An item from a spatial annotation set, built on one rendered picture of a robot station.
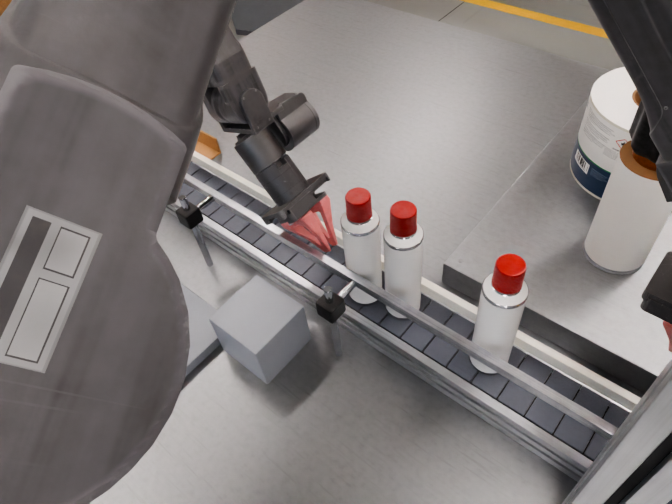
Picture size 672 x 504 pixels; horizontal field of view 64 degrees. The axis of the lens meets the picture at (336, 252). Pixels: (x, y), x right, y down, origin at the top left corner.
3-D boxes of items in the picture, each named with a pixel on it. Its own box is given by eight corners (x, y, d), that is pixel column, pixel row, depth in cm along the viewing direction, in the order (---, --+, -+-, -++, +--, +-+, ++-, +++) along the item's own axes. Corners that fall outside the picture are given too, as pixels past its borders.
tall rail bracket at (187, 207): (239, 248, 98) (216, 180, 86) (209, 273, 95) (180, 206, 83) (227, 240, 100) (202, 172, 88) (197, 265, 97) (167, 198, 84)
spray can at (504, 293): (514, 355, 74) (545, 259, 59) (495, 382, 72) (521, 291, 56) (481, 335, 76) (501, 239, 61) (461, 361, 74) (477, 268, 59)
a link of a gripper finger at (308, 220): (361, 228, 81) (325, 177, 78) (330, 258, 78) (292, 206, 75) (337, 234, 87) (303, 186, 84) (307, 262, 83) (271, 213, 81)
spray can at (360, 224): (389, 289, 83) (387, 191, 68) (368, 311, 81) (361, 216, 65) (363, 273, 86) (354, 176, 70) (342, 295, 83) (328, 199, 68)
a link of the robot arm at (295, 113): (202, 96, 74) (237, 96, 68) (261, 58, 80) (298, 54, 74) (241, 169, 81) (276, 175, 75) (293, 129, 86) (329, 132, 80)
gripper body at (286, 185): (334, 181, 79) (304, 139, 77) (287, 222, 75) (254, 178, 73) (312, 189, 85) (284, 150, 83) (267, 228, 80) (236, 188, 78)
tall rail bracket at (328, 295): (369, 332, 84) (364, 265, 72) (340, 365, 81) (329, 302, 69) (353, 321, 86) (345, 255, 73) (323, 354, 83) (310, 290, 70)
